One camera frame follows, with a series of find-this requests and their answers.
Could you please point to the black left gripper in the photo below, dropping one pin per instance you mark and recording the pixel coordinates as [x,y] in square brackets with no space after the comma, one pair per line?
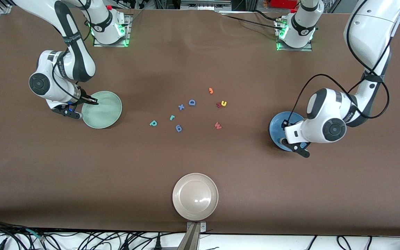
[283,125]

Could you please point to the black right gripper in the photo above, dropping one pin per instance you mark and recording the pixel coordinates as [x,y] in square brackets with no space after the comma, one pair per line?
[86,99]

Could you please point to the teal foam letter p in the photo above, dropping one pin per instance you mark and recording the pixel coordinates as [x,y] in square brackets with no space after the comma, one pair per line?
[153,123]

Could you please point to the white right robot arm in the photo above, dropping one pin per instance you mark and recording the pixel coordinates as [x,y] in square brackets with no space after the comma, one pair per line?
[75,59]

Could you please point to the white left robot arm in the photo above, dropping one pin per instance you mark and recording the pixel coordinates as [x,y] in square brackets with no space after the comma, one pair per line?
[370,34]

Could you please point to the blue plate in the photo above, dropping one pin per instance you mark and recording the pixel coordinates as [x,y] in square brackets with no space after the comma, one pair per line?
[277,130]

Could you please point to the pale green plate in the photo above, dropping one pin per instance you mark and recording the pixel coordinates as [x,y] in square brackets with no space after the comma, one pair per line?
[104,113]

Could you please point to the pink foam letter w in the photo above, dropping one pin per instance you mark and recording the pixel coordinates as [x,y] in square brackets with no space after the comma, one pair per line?
[217,126]

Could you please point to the blue foam letter g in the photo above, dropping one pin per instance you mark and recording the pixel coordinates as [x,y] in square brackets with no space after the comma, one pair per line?
[178,128]

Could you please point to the beige plate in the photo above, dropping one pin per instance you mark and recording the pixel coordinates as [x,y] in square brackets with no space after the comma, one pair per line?
[195,197]

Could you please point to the red box behind table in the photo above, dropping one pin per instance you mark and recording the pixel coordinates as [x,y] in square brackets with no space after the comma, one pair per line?
[283,3]

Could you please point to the metal camera post bracket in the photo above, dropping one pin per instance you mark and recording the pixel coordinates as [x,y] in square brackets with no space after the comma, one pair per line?
[193,234]

